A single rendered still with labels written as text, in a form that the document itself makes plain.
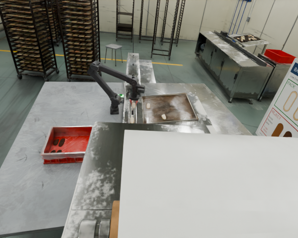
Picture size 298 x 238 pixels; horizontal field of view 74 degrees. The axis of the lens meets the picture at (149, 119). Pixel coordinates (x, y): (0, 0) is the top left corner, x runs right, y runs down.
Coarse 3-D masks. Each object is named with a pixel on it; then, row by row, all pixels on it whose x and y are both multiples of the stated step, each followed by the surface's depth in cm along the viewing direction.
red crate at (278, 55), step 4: (268, 52) 422; (272, 52) 410; (276, 52) 437; (280, 52) 433; (284, 52) 423; (268, 56) 422; (272, 56) 410; (276, 56) 401; (280, 56) 390; (284, 56) 423; (288, 56) 413; (292, 56) 403; (276, 60) 400; (280, 60) 394; (284, 60) 395; (288, 60) 396; (292, 60) 397
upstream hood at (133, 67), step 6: (132, 54) 327; (138, 54) 330; (132, 60) 303; (138, 60) 305; (132, 66) 283; (138, 66) 286; (126, 72) 263; (132, 72) 265; (138, 72) 267; (138, 78) 251; (126, 84) 234
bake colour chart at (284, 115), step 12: (288, 72) 96; (288, 84) 95; (276, 96) 102; (288, 96) 95; (276, 108) 102; (288, 108) 94; (264, 120) 110; (276, 120) 102; (288, 120) 94; (264, 132) 110; (276, 132) 101; (288, 132) 94
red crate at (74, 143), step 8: (56, 136) 162; (64, 136) 163; (72, 136) 164; (80, 136) 165; (88, 136) 166; (64, 144) 156; (72, 144) 157; (80, 144) 158; (56, 152) 149; (64, 152) 150; (48, 160) 138; (56, 160) 139; (64, 160) 140; (72, 160) 141; (80, 160) 142
